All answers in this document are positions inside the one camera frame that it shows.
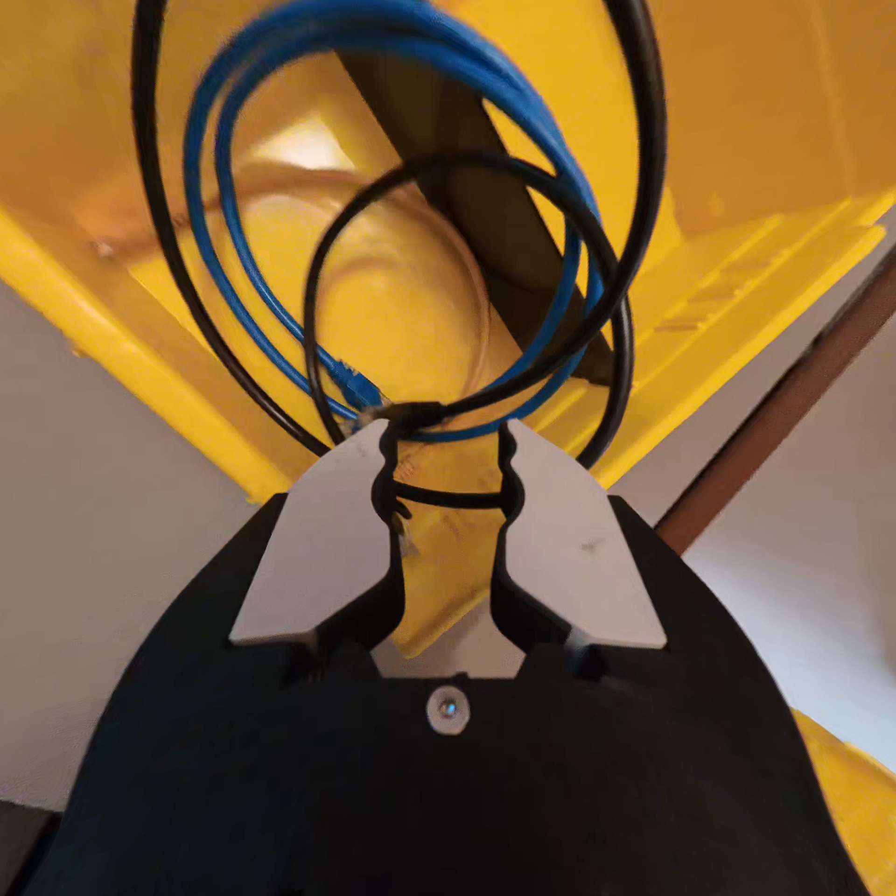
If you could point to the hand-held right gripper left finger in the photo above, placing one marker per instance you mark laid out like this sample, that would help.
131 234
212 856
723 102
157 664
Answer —
322 546

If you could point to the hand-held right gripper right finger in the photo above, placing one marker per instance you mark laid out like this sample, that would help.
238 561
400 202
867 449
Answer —
581 553

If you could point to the yellow plastic bin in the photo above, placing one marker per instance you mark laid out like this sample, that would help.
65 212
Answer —
735 105
861 805

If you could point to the grey desk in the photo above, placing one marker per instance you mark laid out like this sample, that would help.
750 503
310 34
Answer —
105 560

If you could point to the brown wooden strip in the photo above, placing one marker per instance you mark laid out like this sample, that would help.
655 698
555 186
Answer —
770 413

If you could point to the clear round plastic item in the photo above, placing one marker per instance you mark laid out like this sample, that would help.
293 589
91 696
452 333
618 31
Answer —
392 294

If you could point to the dark brown flat board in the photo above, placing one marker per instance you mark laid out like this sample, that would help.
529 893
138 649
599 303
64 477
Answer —
434 112

